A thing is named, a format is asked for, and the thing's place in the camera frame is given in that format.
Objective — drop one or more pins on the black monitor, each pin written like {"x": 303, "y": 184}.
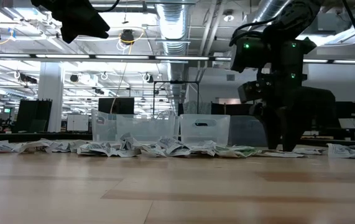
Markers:
{"x": 121, "y": 105}

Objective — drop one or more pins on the black desk monitors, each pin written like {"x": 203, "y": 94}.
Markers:
{"x": 346, "y": 109}

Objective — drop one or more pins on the long ceiling light bar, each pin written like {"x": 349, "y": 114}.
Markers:
{"x": 71, "y": 56}

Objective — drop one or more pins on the black low partition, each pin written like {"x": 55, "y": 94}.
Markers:
{"x": 227, "y": 109}

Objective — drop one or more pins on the white cabinet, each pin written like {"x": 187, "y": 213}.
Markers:
{"x": 77, "y": 123}

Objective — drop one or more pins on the long white bandage wrapper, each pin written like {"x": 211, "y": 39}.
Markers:
{"x": 261, "y": 154}

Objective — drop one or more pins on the grey plastic bin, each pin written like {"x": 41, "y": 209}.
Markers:
{"x": 245, "y": 130}

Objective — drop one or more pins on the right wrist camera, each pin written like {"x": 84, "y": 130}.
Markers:
{"x": 251, "y": 91}

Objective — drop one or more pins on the large clear plastic bin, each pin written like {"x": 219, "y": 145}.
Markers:
{"x": 146, "y": 127}

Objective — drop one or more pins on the green exit sign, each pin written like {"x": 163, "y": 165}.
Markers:
{"x": 7, "y": 110}

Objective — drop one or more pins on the white building pillar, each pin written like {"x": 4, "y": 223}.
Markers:
{"x": 51, "y": 93}

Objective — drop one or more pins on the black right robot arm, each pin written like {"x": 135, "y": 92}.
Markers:
{"x": 289, "y": 53}

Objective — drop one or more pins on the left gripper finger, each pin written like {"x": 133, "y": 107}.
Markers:
{"x": 98, "y": 33}
{"x": 93, "y": 18}

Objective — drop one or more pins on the white packet with green stripes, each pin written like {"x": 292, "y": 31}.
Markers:
{"x": 236, "y": 151}

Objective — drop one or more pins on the silver ventilation duct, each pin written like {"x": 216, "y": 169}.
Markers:
{"x": 172, "y": 25}
{"x": 265, "y": 9}

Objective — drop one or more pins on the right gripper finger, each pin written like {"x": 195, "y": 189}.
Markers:
{"x": 293, "y": 133}
{"x": 274, "y": 130}

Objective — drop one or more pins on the black room divider panel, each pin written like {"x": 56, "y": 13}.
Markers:
{"x": 32, "y": 115}

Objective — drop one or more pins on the small clear plastic bin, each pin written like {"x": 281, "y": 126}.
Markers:
{"x": 205, "y": 133}

